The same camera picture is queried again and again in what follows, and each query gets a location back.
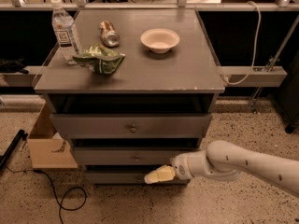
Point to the grey top drawer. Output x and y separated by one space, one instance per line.
79 126

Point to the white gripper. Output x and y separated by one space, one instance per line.
180 169

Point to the white paper bowl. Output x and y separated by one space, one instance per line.
159 40

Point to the green chip bag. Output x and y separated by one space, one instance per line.
100 59

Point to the grey drawer cabinet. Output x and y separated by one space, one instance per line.
185 80

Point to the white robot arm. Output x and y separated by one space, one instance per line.
224 161

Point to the cardboard box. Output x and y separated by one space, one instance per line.
48 150

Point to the black pole on floor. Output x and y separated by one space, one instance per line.
20 136

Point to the grey drawer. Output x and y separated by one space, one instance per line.
79 126
127 177
113 156

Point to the clear plastic water bottle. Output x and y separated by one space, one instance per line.
66 32

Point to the grey bottom drawer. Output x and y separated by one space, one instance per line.
127 177

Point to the crushed metal can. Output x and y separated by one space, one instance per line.
108 34

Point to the grey middle drawer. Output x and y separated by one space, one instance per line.
113 156

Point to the black object on rail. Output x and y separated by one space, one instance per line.
12 66

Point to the metal railing frame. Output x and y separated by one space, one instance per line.
269 75

